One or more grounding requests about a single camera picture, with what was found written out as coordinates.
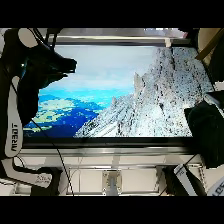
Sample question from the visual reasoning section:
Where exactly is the silver frame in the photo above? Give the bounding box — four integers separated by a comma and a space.
0, 28, 224, 197

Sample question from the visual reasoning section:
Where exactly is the black garment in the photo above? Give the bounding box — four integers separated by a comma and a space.
184, 99, 224, 170

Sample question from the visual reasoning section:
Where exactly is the black cable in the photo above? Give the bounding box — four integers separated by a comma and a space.
30, 118, 75, 197

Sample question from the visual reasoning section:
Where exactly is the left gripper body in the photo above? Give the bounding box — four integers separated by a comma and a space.
31, 45, 78, 81

